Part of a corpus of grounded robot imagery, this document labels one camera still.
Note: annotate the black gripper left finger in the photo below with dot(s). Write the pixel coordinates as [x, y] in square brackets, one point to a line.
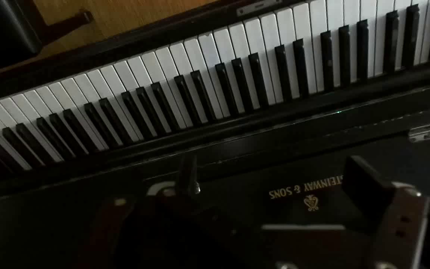
[181, 192]

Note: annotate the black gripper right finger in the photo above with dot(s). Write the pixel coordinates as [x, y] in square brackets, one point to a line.
[397, 214]

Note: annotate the black upright piano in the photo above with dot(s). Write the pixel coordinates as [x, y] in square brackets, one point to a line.
[270, 96]

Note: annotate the dark piano bench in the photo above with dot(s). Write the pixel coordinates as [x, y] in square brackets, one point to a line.
[24, 33]

